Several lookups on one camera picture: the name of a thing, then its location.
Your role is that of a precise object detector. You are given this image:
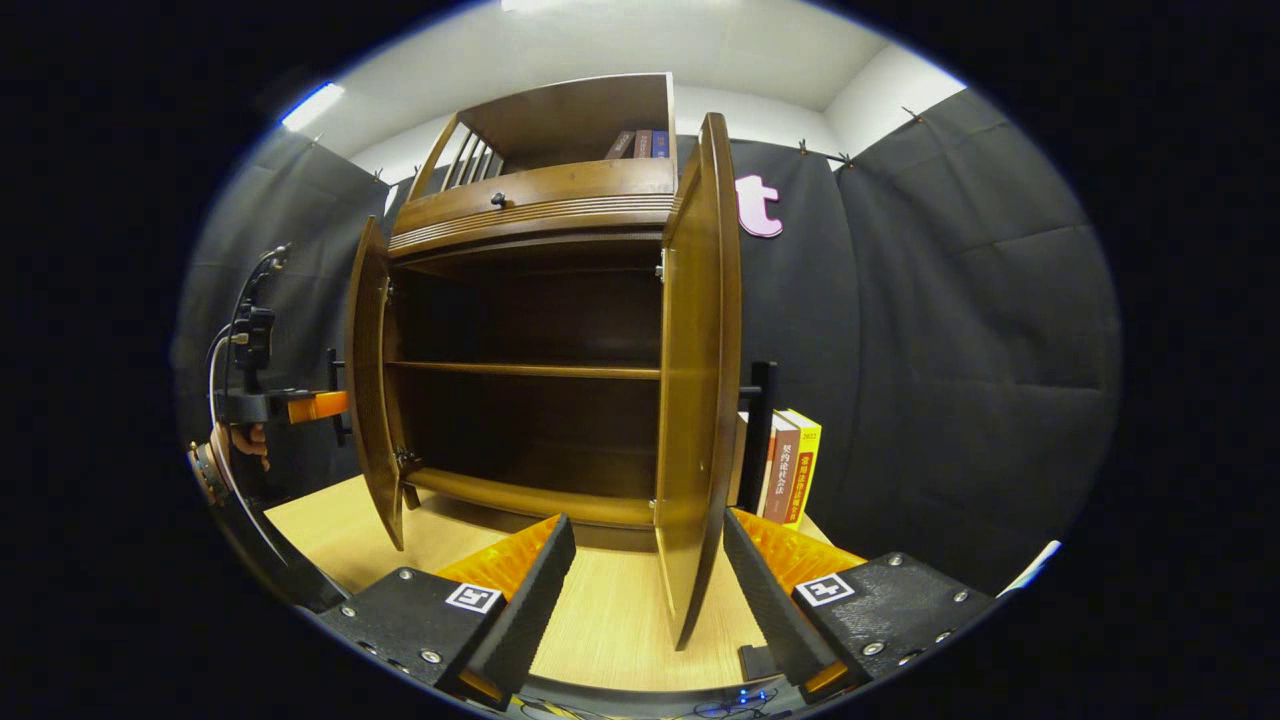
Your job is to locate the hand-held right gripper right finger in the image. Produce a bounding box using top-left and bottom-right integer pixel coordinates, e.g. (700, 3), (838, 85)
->
(722, 508), (1001, 701)

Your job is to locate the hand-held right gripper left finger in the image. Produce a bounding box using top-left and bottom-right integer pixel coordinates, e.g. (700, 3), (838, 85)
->
(315, 513), (578, 711)

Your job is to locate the black door handle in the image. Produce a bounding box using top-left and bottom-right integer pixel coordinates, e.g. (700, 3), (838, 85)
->
(738, 360), (779, 516)
(327, 347), (351, 446)

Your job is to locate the wooden shoe cabinet door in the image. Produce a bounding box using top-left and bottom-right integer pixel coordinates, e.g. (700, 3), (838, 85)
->
(345, 215), (406, 551)
(655, 112), (743, 651)

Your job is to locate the wooden double-door shoe cabinet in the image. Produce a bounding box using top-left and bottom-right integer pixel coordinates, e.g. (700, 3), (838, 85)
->
(385, 72), (681, 553)

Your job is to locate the wooden cabinet shelf board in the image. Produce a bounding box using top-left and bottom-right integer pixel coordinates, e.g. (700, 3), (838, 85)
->
(385, 360), (663, 381)

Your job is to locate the maroon book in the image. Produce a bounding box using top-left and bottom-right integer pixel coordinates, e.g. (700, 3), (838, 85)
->
(765, 415), (801, 523)

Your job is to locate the beige book with orange band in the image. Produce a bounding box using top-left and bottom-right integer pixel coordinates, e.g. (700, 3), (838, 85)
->
(736, 410), (791, 516)

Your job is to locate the black backdrop cloth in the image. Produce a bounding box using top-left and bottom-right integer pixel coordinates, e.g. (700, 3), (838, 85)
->
(172, 88), (1123, 596)

